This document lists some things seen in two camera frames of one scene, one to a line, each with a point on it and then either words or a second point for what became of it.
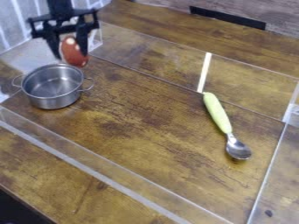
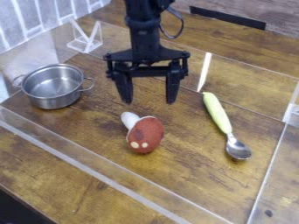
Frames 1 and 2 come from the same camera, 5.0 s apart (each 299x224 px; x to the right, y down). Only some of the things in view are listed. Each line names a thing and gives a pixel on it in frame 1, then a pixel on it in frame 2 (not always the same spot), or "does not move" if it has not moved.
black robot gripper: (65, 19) → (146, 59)
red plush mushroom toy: (71, 52) → (145, 133)
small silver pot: (53, 85) does not move
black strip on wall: (229, 18) does not move
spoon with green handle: (238, 149) does not move
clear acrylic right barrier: (277, 204) does not move
